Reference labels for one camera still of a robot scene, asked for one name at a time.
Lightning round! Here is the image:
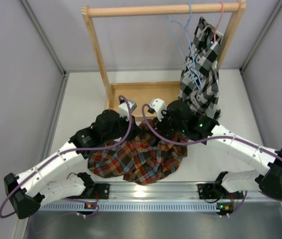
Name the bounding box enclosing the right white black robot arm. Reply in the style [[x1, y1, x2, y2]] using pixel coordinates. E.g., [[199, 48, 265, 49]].
[[150, 98, 282, 200]]

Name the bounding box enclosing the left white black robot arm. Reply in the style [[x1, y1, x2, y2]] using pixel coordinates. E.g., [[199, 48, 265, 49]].
[[3, 109, 140, 219]]

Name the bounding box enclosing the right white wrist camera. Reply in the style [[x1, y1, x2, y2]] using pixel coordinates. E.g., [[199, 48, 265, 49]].
[[148, 98, 167, 122]]

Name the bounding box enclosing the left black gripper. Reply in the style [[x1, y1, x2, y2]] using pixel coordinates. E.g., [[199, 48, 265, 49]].
[[102, 113, 142, 143]]

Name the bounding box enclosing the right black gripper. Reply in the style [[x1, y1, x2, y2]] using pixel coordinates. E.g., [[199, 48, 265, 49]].
[[153, 109, 187, 136]]

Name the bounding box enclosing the wooden clothes rack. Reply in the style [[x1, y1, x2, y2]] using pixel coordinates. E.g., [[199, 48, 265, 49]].
[[82, 0, 246, 121]]

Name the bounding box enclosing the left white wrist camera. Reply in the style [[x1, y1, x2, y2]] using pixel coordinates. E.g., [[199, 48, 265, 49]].
[[118, 100, 137, 120]]

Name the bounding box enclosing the light blue plastic hanger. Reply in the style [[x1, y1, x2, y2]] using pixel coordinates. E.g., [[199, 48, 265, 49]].
[[165, 3, 203, 90]]

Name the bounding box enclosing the pink plastic hanger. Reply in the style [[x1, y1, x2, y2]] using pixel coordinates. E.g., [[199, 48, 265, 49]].
[[213, 1, 225, 43]]

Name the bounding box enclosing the red brown plaid shirt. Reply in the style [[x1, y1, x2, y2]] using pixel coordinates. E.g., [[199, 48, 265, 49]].
[[88, 121, 188, 185]]

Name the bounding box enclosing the black white checkered shirt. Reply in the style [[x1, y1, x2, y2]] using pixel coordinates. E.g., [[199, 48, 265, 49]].
[[178, 17, 223, 120]]

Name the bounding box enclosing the aluminium mounting rail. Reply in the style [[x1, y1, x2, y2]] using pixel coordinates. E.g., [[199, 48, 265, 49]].
[[22, 181, 282, 212]]

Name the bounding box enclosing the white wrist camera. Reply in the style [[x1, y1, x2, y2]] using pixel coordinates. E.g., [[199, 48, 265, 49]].
[[118, 100, 137, 120], [148, 98, 167, 122]]

